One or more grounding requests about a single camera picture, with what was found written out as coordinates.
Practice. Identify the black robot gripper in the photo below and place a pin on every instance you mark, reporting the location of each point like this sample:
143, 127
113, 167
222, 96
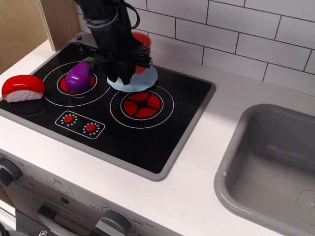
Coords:
114, 41

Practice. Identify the orange plastic cup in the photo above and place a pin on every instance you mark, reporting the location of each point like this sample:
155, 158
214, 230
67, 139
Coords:
143, 38

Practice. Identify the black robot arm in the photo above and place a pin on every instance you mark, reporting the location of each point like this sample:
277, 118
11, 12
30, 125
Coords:
107, 11

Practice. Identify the light blue plate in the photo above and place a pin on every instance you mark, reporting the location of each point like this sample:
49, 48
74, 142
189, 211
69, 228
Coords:
138, 82

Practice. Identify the purple toy eggplant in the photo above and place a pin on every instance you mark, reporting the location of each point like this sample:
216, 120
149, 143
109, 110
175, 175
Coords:
78, 77

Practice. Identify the red white toy sushi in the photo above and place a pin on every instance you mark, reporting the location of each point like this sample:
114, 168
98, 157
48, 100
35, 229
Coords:
22, 88

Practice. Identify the wooden side panel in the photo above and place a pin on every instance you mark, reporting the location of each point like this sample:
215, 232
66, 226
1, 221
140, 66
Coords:
25, 24

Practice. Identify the grey left oven knob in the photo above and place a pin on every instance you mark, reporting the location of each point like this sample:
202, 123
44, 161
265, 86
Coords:
9, 172

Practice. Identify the grey oven knob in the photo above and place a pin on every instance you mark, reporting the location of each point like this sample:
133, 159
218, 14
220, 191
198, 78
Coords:
113, 224
9, 172

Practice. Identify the grey oven front panel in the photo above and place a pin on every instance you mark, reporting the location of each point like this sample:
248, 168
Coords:
67, 210

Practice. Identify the grey right oven knob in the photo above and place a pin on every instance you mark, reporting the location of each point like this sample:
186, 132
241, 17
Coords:
113, 224

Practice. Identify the grey toy sink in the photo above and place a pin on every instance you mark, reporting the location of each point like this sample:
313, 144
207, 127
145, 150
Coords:
267, 174

